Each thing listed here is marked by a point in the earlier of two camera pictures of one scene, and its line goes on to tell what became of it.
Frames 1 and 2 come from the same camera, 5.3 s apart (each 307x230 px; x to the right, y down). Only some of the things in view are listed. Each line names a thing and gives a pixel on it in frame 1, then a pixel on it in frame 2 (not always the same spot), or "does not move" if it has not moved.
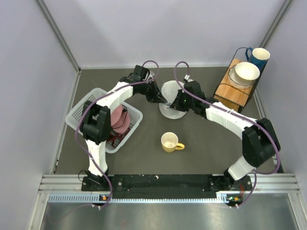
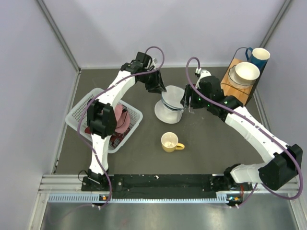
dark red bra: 115,137 does not move
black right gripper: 176,103 -> 190,92
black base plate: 165,186 does not move
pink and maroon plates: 120,119 does not move
